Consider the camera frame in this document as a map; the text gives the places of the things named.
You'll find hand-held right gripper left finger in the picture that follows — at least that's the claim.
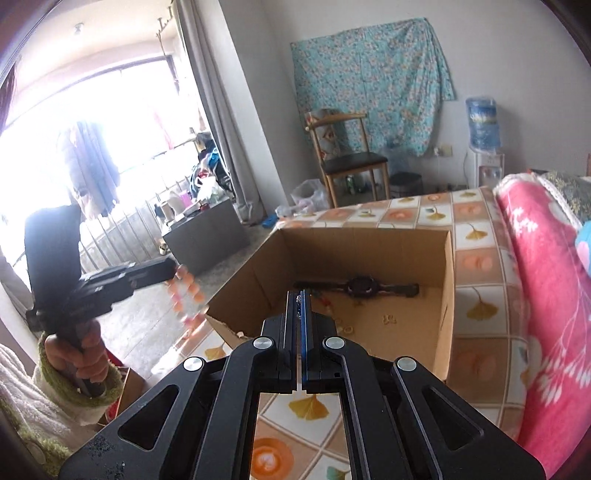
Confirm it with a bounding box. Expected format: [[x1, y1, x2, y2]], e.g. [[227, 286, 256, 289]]
[[58, 290, 303, 480]]

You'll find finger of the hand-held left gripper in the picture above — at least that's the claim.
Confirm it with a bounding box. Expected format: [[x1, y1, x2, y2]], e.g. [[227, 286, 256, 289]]
[[81, 257, 178, 287], [88, 273, 176, 305]]

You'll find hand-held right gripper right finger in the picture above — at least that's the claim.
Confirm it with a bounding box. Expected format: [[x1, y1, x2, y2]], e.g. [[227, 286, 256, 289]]
[[301, 290, 541, 480]]

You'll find orange white bead bracelet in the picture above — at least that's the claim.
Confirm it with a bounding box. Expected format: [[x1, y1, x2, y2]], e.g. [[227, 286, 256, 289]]
[[165, 264, 211, 333]]

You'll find pink and black smartwatch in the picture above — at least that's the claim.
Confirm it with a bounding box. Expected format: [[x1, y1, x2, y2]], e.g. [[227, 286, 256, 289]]
[[292, 274, 420, 300]]

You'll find brown cardboard box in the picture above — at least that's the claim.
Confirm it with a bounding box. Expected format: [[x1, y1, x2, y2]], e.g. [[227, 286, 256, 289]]
[[205, 220, 458, 383]]

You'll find person's left forearm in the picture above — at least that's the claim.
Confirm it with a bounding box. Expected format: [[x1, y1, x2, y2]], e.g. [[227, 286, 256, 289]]
[[0, 332, 125, 462]]

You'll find person's left hand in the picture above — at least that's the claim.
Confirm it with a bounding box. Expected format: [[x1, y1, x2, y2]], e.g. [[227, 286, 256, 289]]
[[45, 318, 109, 385]]

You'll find metal railing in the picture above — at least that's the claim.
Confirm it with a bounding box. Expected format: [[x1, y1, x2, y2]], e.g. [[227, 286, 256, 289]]
[[78, 185, 195, 278]]

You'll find pile of clothes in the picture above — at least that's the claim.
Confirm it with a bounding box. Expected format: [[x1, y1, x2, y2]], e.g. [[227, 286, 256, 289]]
[[189, 134, 232, 199]]

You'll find clear plastic bag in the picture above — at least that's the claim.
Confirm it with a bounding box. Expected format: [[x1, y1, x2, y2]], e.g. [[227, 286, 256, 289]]
[[290, 179, 331, 215]]

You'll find wooden chair with dark seat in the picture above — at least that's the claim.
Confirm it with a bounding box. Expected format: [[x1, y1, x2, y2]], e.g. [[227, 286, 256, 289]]
[[305, 110, 391, 208]]

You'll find grey curtain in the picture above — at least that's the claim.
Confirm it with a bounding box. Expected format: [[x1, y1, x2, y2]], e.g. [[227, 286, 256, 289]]
[[175, 0, 266, 227]]

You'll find black trash bin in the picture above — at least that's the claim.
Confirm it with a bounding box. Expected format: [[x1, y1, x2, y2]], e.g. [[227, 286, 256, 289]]
[[389, 172, 424, 199]]

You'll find clear empty water jug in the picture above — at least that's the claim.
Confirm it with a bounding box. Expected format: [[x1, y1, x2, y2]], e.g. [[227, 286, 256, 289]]
[[384, 141, 413, 175]]

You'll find white water dispenser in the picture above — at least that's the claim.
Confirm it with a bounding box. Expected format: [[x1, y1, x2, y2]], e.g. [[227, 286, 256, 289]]
[[464, 147, 505, 189]]

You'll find pink floral blanket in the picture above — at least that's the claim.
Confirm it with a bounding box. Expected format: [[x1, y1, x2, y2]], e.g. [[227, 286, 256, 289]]
[[492, 173, 591, 480]]

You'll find blue water jug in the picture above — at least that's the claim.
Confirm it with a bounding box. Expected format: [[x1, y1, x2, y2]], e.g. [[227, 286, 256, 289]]
[[465, 96, 502, 151]]

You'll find light blue pillow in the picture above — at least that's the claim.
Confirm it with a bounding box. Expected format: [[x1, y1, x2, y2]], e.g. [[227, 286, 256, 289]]
[[575, 226, 591, 278]]

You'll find grey floral pillow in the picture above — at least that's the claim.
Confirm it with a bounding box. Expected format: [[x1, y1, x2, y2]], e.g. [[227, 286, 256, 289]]
[[538, 170, 591, 229]]

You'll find teal floral wall cloth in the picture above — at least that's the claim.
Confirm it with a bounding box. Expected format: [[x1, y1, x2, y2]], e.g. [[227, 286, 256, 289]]
[[290, 17, 455, 158]]

